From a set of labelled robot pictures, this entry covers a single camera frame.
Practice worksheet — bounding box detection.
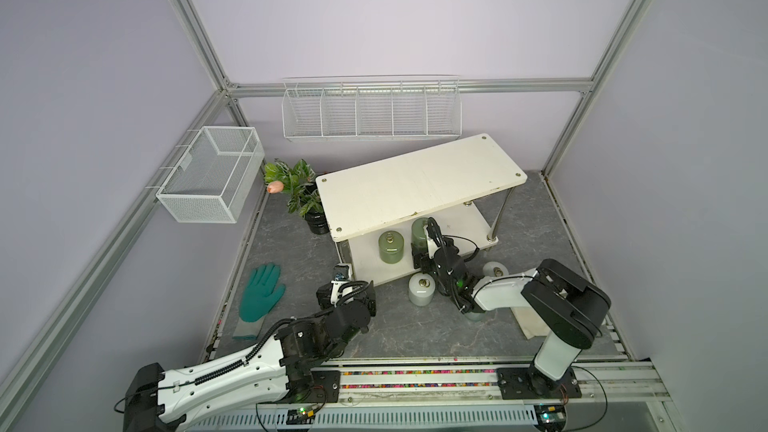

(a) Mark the white tea canister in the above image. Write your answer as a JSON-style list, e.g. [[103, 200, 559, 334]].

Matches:
[[408, 273, 436, 307], [482, 261, 509, 278]]

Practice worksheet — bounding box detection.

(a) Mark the light green tea canister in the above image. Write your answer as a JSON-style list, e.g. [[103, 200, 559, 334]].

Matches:
[[411, 217, 428, 253]]

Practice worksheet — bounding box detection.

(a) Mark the dark green tea canister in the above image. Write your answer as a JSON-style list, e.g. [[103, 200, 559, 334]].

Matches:
[[378, 230, 405, 265]]

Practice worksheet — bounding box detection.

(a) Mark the large blue-grey tea canister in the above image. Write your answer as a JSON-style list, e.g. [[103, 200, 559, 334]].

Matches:
[[464, 312, 485, 322]]

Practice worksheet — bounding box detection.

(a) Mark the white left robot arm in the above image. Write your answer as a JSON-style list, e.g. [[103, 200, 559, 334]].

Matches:
[[115, 281, 376, 431]]

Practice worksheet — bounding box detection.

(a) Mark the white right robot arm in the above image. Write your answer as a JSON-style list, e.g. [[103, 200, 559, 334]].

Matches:
[[416, 217, 612, 397]]

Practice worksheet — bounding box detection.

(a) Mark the white two-tier shelf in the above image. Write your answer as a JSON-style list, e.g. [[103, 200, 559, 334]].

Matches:
[[317, 133, 527, 285]]

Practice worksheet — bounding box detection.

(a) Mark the green rubber glove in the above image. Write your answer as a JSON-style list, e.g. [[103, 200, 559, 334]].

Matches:
[[233, 263, 286, 340]]

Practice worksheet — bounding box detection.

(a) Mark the glossy black vase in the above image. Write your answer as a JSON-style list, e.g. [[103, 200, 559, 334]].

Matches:
[[300, 184, 330, 235]]

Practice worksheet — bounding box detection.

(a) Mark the beige work glove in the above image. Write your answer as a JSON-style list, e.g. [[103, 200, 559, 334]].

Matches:
[[512, 307, 550, 340]]

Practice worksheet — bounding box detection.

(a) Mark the green artificial plant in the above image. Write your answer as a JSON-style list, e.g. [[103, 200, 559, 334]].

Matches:
[[264, 159, 324, 218]]

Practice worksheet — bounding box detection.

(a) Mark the white mesh side basket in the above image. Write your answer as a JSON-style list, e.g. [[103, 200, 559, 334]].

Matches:
[[156, 126, 264, 224]]

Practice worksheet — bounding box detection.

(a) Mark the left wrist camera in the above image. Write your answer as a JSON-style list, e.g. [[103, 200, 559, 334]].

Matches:
[[330, 263, 352, 305]]

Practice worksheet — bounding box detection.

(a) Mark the long white wire basket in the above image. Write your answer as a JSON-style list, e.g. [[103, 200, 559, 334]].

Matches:
[[281, 75, 463, 141]]

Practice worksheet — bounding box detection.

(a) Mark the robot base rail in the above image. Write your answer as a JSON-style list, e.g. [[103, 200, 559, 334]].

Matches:
[[161, 356, 673, 432]]

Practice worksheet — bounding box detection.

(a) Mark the aluminium frame of enclosure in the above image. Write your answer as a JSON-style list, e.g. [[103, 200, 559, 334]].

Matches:
[[1, 0, 631, 431]]

